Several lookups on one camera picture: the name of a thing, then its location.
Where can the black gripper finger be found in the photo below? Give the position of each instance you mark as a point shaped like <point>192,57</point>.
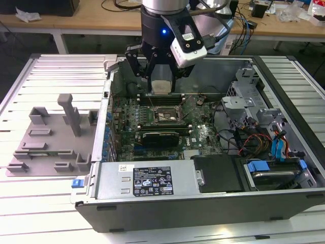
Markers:
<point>133,61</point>
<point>173,76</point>

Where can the silver CPU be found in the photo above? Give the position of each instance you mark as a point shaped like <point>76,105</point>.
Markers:
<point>161,87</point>

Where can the thin metal locking lever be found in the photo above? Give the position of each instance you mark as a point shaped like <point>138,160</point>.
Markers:
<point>151,101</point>

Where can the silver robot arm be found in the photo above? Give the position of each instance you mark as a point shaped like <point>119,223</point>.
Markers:
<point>165,5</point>

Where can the CPU socket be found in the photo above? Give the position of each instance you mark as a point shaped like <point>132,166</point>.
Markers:
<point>166,115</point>

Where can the green motherboard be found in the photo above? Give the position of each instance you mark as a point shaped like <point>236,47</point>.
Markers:
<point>200,119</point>

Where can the black graphics card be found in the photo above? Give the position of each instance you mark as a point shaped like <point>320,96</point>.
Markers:
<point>160,139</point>

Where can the grey metal drive cage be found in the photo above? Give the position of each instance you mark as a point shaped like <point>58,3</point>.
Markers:
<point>236,104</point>

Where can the wooden desk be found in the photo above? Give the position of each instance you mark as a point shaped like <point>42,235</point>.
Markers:
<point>76,19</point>

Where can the silver chipset heatsink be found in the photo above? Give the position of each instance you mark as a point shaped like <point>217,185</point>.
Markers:
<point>191,154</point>

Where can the small flat black object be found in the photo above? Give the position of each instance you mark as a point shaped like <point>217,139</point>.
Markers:
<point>252,24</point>

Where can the black plastic drive cover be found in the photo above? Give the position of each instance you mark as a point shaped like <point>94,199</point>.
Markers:
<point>218,172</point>

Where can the small black box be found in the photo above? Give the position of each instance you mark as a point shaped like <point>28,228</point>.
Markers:
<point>259,11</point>

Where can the grey parts rack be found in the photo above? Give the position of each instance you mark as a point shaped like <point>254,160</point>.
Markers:
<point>58,142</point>

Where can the crumpled white plastic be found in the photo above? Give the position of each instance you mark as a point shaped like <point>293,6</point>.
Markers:
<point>26,15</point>

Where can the silver power supply unit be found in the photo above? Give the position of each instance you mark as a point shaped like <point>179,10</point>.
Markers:
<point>109,178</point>

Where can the blue case latch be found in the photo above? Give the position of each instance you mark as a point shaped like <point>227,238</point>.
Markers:
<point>77,183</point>

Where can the clear plastic bags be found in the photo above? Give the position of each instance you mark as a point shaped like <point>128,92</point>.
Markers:
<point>292,12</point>

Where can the black open PC case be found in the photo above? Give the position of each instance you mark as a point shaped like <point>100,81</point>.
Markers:
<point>177,213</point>

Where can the hard disk in blue carrier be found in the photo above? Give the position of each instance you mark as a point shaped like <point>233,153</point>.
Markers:
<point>273,178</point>

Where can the red and white bag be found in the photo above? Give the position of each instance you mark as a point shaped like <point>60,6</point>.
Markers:
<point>317,7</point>

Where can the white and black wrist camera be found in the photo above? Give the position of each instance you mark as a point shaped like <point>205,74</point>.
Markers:
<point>189,57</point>

